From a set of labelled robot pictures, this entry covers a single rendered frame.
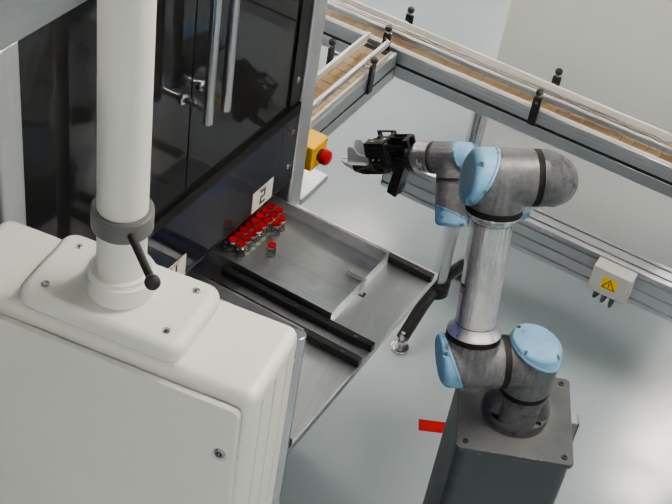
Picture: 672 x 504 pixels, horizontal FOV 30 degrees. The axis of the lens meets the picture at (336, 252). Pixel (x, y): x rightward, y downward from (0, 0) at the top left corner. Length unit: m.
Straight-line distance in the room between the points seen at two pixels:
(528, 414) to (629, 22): 1.63
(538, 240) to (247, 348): 2.07
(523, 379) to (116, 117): 1.34
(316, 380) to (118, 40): 1.31
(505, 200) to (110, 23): 1.15
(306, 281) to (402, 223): 1.63
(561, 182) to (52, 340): 1.11
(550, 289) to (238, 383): 2.73
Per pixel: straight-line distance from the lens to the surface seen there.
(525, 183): 2.46
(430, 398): 3.90
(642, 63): 4.05
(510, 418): 2.76
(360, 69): 3.48
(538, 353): 2.65
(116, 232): 1.69
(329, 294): 2.87
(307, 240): 3.00
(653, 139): 3.54
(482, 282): 2.55
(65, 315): 1.80
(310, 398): 2.64
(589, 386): 4.09
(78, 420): 1.92
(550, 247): 3.77
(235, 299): 2.80
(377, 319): 2.83
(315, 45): 2.81
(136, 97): 1.57
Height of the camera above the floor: 2.84
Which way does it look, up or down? 41 degrees down
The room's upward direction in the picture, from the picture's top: 10 degrees clockwise
